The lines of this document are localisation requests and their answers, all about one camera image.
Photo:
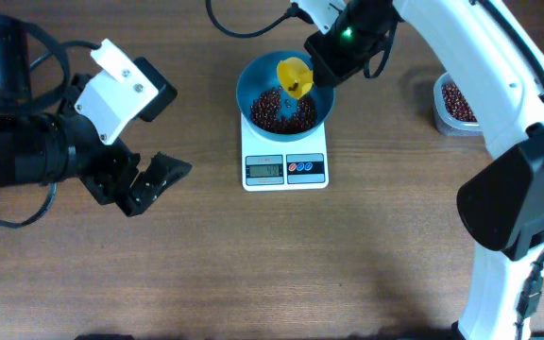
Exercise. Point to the white digital kitchen scale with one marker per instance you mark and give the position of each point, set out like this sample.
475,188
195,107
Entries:
275,166

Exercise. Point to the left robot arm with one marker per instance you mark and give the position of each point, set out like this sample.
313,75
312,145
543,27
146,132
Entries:
55,125

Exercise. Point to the clear plastic container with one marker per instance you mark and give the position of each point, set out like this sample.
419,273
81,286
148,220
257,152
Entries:
444,122

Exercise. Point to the red beans in bowl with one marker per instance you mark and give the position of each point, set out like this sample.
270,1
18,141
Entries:
272,113

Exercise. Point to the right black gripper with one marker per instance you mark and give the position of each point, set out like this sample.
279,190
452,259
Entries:
325,63

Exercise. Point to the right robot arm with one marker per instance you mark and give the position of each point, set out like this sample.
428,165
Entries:
500,71

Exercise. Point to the blue plastic bowl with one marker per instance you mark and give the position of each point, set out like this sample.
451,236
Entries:
261,75

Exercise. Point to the yellow measuring scoop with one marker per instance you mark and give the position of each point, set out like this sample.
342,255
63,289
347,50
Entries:
293,70

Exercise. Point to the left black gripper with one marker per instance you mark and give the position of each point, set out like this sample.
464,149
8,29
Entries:
107,172

